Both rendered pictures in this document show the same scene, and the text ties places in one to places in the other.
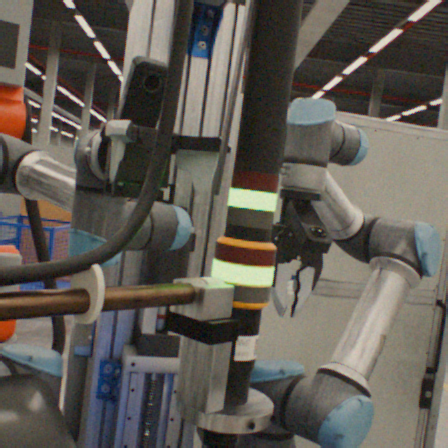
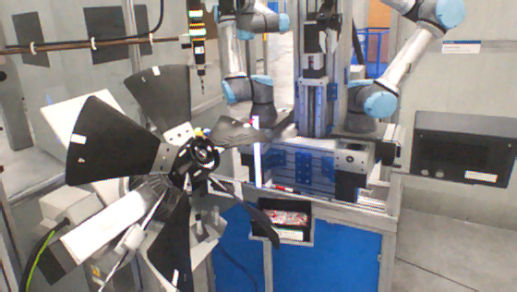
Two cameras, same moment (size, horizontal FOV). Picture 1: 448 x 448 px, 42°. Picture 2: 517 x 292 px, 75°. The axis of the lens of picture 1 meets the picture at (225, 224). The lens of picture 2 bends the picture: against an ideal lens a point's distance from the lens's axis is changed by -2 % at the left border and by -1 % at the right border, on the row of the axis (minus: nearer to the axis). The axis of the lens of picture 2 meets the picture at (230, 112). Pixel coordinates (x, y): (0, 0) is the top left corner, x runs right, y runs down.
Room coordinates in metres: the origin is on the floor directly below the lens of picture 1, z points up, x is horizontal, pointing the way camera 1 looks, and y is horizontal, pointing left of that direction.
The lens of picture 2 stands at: (-0.22, -0.80, 1.62)
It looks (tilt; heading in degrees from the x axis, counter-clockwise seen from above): 17 degrees down; 46
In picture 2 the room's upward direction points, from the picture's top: 4 degrees counter-clockwise
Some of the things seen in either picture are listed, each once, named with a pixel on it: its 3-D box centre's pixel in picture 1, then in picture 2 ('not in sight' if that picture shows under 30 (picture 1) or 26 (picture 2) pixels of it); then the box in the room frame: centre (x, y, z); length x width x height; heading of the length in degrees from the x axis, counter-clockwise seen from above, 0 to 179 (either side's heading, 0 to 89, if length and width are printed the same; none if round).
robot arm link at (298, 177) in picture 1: (301, 179); not in sight; (0.99, -0.12, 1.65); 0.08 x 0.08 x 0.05
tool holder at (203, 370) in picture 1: (223, 349); (196, 51); (0.41, -0.01, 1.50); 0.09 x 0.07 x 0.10; 140
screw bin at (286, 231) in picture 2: not in sight; (282, 218); (0.65, -0.13, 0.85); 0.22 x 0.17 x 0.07; 120
